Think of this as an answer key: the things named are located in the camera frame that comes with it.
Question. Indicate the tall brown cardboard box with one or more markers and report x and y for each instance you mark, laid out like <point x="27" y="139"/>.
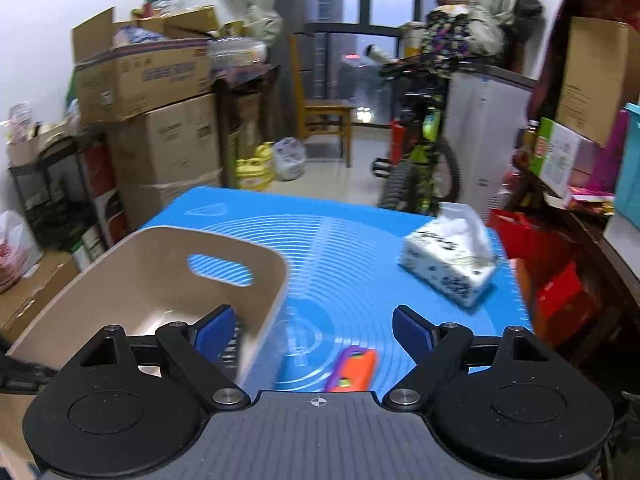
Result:
<point x="595" y="85"/>

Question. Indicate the floral printed cloth bag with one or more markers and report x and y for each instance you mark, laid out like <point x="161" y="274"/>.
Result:
<point x="450" y="35"/>

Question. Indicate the white cabinet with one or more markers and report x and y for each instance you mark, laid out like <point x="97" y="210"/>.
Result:
<point x="490" y="135"/>

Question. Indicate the flat brown cardboard box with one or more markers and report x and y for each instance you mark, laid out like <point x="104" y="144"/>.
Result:
<point x="40" y="285"/>

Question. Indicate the orange purple utility knife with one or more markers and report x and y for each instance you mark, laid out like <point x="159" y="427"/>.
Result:
<point x="357" y="365"/>

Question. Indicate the white knotted plastic bag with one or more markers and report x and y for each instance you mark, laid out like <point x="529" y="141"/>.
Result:
<point x="290" y="157"/>

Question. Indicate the white printed tissue box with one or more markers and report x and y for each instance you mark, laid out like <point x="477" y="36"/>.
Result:
<point x="440" y="265"/>

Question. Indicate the red carton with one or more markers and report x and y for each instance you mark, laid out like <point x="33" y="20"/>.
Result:
<point x="565" y="300"/>

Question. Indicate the beige plastic storage bin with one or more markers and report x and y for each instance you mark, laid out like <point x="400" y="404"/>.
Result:
<point x="150" y="280"/>

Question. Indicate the red paper bag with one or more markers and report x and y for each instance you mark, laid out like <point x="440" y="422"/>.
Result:
<point x="515" y="232"/>

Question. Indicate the teal box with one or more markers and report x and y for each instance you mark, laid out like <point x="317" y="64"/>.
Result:
<point x="629" y="170"/>

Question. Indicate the dark wooden shelf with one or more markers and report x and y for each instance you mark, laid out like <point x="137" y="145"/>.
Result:
<point x="600" y="240"/>

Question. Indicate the white red plastic bag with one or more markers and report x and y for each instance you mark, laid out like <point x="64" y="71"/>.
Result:
<point x="15" y="250"/>

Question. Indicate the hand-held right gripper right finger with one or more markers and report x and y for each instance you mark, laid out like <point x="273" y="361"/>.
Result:
<point x="412" y="332"/>

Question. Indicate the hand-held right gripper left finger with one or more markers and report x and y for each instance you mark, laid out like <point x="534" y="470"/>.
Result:
<point x="215" y="332"/>

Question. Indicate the red green white box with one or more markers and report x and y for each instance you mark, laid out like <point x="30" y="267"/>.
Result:
<point x="107" y="205"/>

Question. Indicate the clear plastic bag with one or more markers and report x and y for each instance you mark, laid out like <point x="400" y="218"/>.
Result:
<point x="235" y="52"/>

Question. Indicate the green black bicycle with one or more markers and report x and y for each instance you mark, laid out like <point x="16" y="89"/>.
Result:
<point x="425" y="160"/>

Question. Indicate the open printed cardboard box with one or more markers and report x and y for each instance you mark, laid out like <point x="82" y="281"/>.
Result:
<point x="150" y="85"/>

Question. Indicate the yellow oil jug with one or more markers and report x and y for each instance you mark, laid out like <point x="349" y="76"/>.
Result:
<point x="255" y="167"/>

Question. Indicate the wooden chair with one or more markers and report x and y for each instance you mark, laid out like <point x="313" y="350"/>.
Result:
<point x="325" y="107"/>

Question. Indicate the black metal rack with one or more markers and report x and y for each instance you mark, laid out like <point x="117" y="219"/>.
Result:
<point x="45" y="163"/>

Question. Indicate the pink box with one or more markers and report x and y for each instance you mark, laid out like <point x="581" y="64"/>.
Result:
<point x="607" y="160"/>

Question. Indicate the blue silicone mat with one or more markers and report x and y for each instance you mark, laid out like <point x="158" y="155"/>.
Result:
<point x="350" y="240"/>

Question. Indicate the large brown cardboard box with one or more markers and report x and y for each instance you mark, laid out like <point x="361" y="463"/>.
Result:
<point x="170" y="145"/>

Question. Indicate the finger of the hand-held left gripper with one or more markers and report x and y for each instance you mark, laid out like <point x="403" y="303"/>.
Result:
<point x="20" y="367"/>

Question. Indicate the small open cardboard box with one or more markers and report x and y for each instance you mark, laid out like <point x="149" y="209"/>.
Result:
<point x="192" y="22"/>

